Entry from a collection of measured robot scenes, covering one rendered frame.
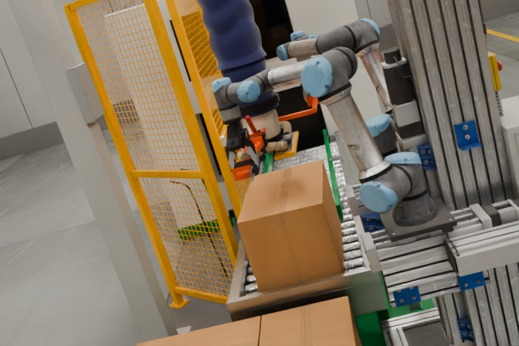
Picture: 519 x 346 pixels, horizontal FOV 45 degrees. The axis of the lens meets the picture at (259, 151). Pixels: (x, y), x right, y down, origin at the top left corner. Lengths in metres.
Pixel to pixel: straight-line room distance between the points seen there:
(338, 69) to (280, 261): 1.19
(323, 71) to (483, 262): 0.80
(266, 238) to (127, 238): 1.06
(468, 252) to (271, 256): 1.05
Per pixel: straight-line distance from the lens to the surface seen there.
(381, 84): 2.66
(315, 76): 1.93
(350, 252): 3.14
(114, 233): 3.63
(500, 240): 2.15
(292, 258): 2.86
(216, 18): 2.77
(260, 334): 2.74
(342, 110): 1.96
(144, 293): 3.76
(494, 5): 11.86
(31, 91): 12.31
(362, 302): 2.90
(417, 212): 2.13
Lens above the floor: 1.98
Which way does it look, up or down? 16 degrees down
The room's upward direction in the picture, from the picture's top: 17 degrees counter-clockwise
